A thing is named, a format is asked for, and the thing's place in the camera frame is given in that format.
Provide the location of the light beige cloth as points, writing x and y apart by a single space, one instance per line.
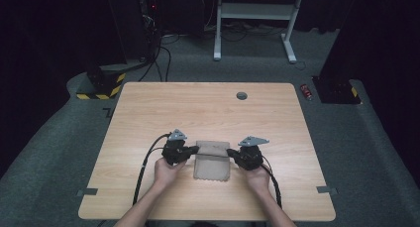
211 167

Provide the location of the person's right hand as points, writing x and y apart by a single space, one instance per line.
257 180

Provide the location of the grey round table grommet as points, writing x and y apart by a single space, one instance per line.
242 95

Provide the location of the grey tape strip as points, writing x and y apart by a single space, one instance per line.
326 189
87 192

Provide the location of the black curtain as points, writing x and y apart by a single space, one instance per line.
49 38
386 38

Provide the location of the red can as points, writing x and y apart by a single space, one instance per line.
306 92

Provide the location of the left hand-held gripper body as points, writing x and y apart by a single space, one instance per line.
175 151

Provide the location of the black stand base yellow corner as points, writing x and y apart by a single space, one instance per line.
336 92

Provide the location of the white metal stand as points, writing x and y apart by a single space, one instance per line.
254 11

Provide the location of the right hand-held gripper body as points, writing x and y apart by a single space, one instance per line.
251 156

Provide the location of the black yellow striped stand base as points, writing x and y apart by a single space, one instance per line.
99 96

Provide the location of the person's left hand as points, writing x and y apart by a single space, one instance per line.
166 174

